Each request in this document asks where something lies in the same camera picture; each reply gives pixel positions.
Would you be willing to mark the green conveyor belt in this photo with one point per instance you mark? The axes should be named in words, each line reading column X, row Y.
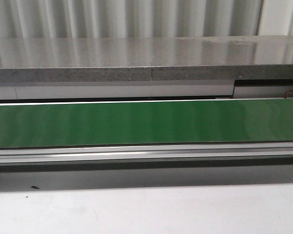
column 32, row 125

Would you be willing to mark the white pleated curtain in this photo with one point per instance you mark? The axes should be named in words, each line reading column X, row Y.
column 144, row 18

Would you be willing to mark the grey conveyor rear frame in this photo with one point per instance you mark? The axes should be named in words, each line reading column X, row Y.
column 224, row 88

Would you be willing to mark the aluminium conveyor front rail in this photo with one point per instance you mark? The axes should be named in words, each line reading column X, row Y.
column 148, row 152

